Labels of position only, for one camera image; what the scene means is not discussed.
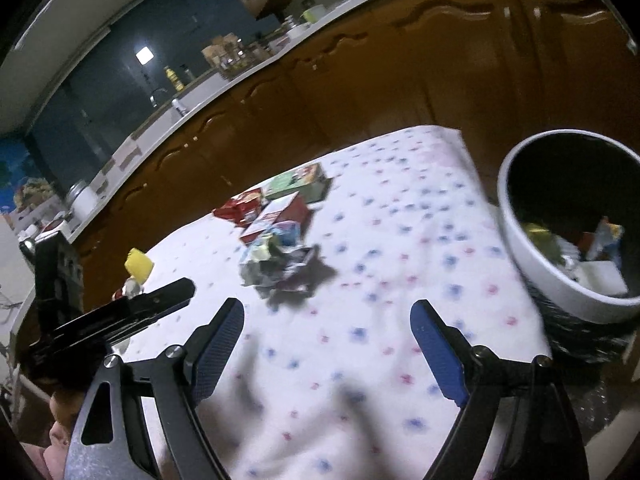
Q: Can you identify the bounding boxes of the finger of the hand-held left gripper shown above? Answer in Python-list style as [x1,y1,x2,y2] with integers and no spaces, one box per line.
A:
[52,277,196,346]

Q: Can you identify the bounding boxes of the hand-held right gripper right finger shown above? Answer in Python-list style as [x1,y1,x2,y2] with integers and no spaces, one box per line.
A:
[410,299,591,480]

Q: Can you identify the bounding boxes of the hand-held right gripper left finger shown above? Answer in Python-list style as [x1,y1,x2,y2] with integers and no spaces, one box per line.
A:
[62,297,246,480]

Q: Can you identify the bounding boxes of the white bin with black liner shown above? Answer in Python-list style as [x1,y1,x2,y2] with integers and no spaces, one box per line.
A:
[496,130,640,323]

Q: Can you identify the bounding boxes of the green foil wrapper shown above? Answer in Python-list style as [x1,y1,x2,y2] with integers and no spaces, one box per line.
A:
[535,232,563,263]

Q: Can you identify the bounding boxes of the colourful printed carton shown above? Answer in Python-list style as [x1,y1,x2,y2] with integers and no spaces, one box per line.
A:
[580,217,626,261]

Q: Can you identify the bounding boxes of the person's left hand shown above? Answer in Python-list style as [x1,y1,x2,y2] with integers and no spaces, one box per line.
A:
[42,389,91,480]

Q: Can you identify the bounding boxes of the white canister with metal lid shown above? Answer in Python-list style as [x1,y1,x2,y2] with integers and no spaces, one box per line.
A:
[66,180,96,218]

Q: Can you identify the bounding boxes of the crumpled silver wrapper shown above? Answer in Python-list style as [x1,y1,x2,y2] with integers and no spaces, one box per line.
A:
[239,245,318,293]

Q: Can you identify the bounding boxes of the floral white tablecloth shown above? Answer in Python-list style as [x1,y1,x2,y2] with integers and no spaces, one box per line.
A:
[115,125,553,480]

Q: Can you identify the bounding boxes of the red snack packet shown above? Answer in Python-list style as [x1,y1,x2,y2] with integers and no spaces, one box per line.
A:
[214,190,263,223]

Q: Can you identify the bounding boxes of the red cardboard box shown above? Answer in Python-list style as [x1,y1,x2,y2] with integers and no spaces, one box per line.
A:
[240,192,313,246]

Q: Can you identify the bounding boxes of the dark kitchen window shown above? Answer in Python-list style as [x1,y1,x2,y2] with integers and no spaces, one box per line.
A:
[30,0,281,201]

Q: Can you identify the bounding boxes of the green cardboard box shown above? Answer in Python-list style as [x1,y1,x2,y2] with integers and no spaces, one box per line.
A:
[262,162,331,203]

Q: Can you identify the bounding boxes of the chrome kitchen faucet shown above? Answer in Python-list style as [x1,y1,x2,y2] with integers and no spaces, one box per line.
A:
[149,87,187,116]

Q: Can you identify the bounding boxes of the white kitchen countertop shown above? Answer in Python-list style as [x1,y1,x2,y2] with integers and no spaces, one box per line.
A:
[10,0,381,241]

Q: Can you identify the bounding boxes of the wooden utensil rack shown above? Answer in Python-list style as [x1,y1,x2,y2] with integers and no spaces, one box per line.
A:
[201,34,246,71]

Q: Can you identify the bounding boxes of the wooden lower cabinets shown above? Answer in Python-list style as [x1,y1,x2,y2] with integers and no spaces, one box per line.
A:
[75,0,640,271]

